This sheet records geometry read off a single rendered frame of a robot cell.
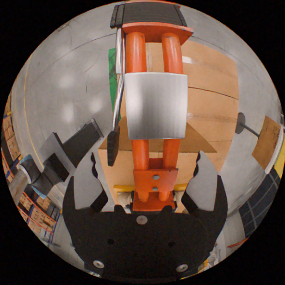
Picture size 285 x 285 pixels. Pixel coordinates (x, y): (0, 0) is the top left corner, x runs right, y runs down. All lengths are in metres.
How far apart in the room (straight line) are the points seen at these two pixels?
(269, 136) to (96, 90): 2.24
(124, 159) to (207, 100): 0.66
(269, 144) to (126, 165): 1.51
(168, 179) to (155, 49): 0.69
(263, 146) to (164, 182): 1.44
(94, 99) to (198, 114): 1.14
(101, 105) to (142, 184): 1.22
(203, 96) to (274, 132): 1.15
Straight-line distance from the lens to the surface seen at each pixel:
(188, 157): 0.32
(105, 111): 1.30
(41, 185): 0.85
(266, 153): 1.48
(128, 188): 0.39
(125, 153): 0.29
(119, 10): 0.16
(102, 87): 1.30
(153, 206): 0.21
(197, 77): 0.73
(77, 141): 1.09
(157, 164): 0.16
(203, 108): 0.75
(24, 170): 0.79
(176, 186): 0.40
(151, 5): 0.16
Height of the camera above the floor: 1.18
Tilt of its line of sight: 62 degrees down
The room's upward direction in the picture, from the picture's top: 176 degrees counter-clockwise
